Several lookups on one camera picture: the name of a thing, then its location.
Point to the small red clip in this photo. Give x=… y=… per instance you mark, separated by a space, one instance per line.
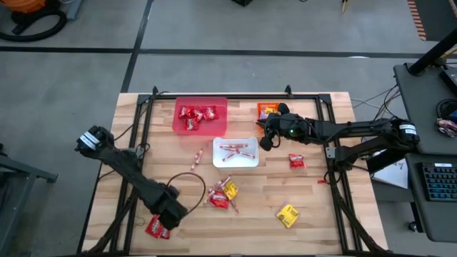
x=322 y=181

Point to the black aluminium table frame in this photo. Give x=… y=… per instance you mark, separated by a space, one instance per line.
x=246 y=96

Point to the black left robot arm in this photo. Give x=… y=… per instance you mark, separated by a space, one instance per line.
x=125 y=167

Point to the black backlit keyboard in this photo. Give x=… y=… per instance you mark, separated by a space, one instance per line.
x=441 y=182

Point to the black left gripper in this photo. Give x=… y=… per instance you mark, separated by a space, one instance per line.
x=164 y=198

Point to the grey metal stand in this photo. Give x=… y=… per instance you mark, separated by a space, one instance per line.
x=28 y=170

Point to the black laptop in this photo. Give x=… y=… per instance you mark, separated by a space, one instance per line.
x=450 y=80

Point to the small orange mesh basket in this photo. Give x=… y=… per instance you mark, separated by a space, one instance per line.
x=260 y=107

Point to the white paper sheet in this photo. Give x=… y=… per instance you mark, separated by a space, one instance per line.
x=392 y=175

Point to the dark grey desk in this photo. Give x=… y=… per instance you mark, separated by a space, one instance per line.
x=421 y=107
x=435 y=214

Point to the pink translucent plastic bin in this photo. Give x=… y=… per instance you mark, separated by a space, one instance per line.
x=218 y=128

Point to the black diagonal pole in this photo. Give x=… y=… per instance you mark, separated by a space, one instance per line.
x=432 y=53

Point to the grey metal bracket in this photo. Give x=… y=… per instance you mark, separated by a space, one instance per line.
x=331 y=152

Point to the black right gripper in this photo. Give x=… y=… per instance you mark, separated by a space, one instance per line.
x=289 y=126

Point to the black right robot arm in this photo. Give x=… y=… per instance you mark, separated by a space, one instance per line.
x=357 y=126

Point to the colourful candy bag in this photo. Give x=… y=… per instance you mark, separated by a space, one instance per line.
x=446 y=127

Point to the black caster wheel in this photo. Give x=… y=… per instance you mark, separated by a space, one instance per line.
x=413 y=226

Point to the black floor mat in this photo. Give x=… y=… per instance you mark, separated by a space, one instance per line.
x=439 y=18

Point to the orange vacuum cleaner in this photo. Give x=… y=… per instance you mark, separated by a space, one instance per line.
x=21 y=4

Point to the red Skittles candy pack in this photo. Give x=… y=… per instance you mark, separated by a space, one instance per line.
x=165 y=234
x=183 y=112
x=153 y=226
x=195 y=114
x=297 y=160
x=191 y=124
x=219 y=200
x=210 y=113

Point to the orange black striped strip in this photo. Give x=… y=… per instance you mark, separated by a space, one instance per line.
x=417 y=18

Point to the white plastic bin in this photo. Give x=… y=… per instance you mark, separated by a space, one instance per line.
x=251 y=163

